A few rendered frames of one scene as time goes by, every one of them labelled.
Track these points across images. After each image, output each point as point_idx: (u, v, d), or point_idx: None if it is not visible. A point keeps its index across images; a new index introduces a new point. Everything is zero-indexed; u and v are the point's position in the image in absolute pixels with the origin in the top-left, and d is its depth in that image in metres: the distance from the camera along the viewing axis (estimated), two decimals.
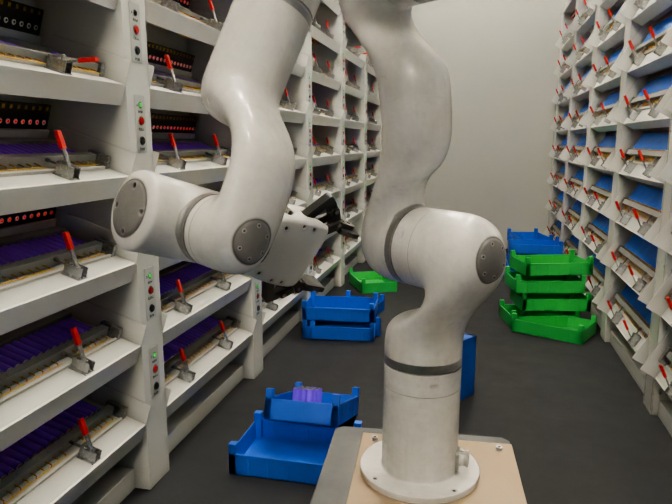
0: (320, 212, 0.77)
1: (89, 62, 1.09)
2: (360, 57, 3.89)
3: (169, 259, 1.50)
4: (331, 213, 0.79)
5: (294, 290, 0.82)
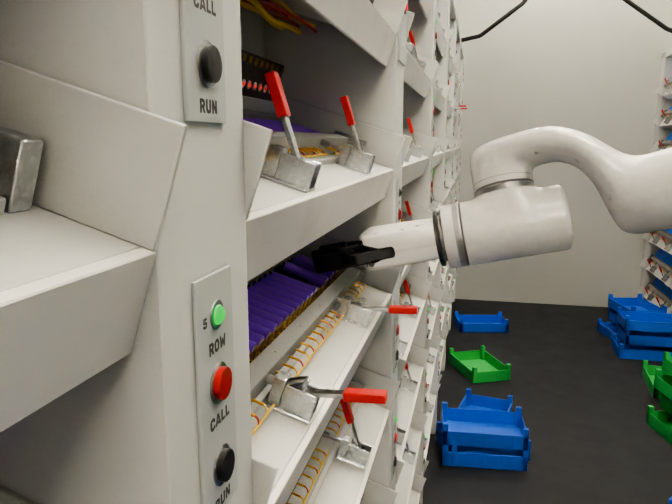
0: None
1: (404, 312, 0.76)
2: None
3: None
4: (367, 251, 0.87)
5: (349, 266, 0.81)
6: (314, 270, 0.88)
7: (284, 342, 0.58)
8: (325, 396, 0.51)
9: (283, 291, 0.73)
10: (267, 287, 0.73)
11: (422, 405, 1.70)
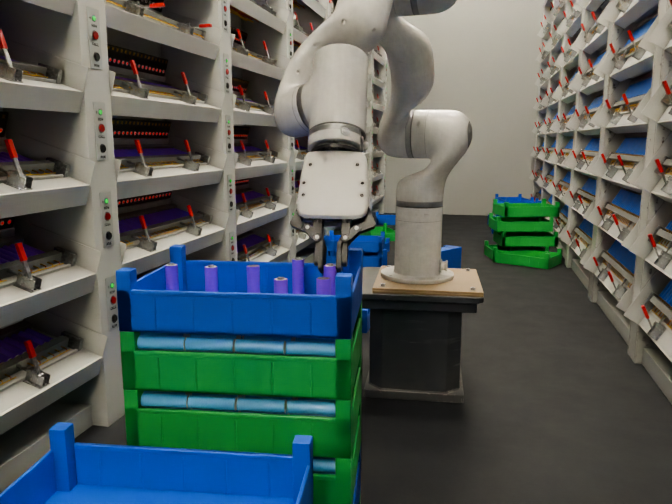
0: (363, 212, 0.85)
1: (206, 27, 1.70)
2: None
3: (240, 174, 2.12)
4: (353, 226, 0.85)
5: (312, 234, 0.85)
6: None
7: None
8: (144, 7, 1.45)
9: None
10: None
11: (288, 188, 2.65)
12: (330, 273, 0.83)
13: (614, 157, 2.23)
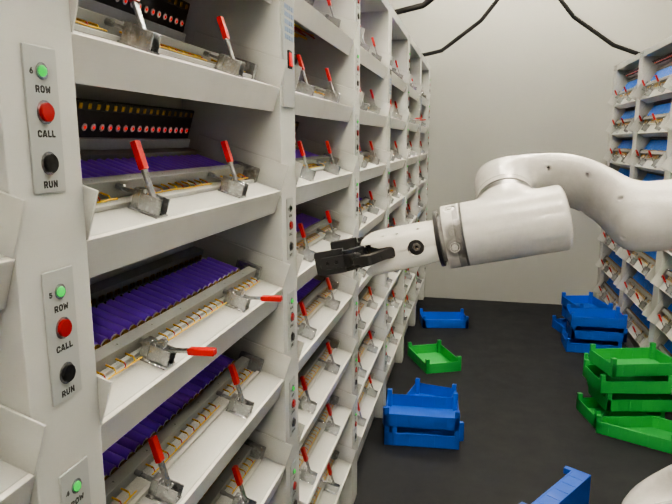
0: (375, 251, 0.77)
1: (272, 300, 1.01)
2: (414, 120, 3.81)
3: (303, 439, 1.43)
4: (360, 255, 0.77)
5: None
6: None
7: (161, 319, 0.84)
8: (177, 352, 0.76)
9: (180, 284, 0.99)
10: (167, 281, 0.99)
11: (351, 387, 1.96)
12: None
13: None
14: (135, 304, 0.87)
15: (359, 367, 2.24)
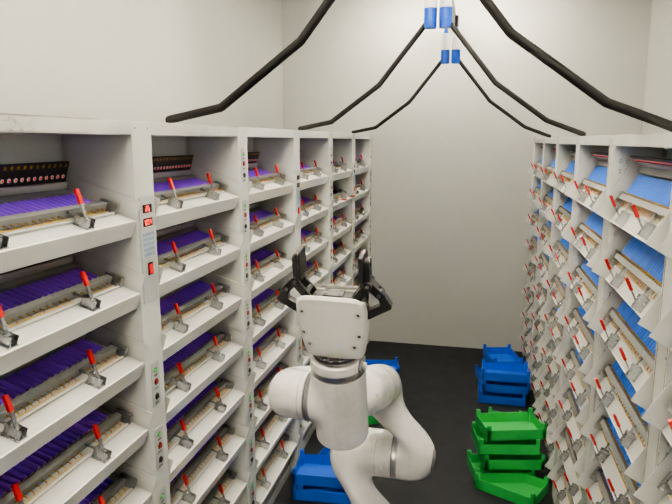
0: (375, 305, 0.87)
1: (97, 430, 1.48)
2: (348, 193, 4.27)
3: None
4: (377, 293, 0.86)
5: None
6: (92, 418, 1.60)
7: (25, 484, 1.30)
8: None
9: (53, 444, 1.45)
10: (45, 442, 1.45)
11: (246, 464, 2.42)
12: (85, 433, 1.55)
13: (601, 488, 2.00)
14: (12, 472, 1.33)
15: (263, 440, 2.70)
